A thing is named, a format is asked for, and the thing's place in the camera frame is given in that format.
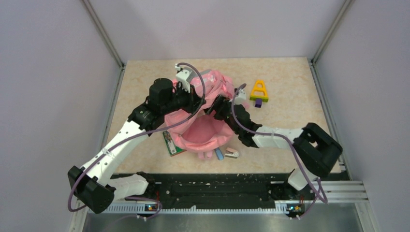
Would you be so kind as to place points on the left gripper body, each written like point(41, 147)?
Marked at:
point(182, 99)

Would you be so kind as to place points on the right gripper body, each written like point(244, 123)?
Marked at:
point(223, 113)

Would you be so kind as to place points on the pink student backpack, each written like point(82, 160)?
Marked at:
point(203, 133)

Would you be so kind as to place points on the green picture book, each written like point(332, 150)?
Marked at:
point(173, 149)

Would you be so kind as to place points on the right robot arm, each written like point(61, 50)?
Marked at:
point(315, 151)

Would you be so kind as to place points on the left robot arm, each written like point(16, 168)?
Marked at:
point(92, 183)

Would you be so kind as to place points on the purple toy cube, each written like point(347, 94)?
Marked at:
point(258, 103)

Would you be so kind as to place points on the yellow toy triangle block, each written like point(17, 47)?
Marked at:
point(259, 91)

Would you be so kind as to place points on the white pink eraser case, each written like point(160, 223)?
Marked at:
point(231, 153)

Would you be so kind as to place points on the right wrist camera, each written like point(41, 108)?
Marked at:
point(240, 97)

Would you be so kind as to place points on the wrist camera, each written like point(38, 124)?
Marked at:
point(184, 76)
point(240, 97)

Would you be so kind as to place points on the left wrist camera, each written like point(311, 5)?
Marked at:
point(184, 76)

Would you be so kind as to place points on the aluminium frame rail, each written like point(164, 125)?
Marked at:
point(102, 32)

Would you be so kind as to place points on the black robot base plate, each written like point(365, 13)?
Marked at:
point(196, 187)

